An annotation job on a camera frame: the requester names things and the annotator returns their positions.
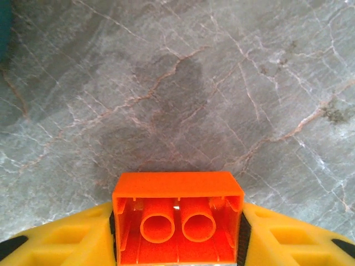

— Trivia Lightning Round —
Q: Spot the orange lego brick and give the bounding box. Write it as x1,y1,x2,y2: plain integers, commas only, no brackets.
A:
111,171,245,264

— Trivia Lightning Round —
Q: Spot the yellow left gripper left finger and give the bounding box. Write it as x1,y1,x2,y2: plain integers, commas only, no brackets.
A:
0,201,119,266

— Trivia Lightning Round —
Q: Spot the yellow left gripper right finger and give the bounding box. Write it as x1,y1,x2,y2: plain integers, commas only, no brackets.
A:
235,201,355,266

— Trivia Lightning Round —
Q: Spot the teal plastic container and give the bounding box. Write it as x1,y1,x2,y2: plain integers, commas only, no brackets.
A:
0,0,13,60

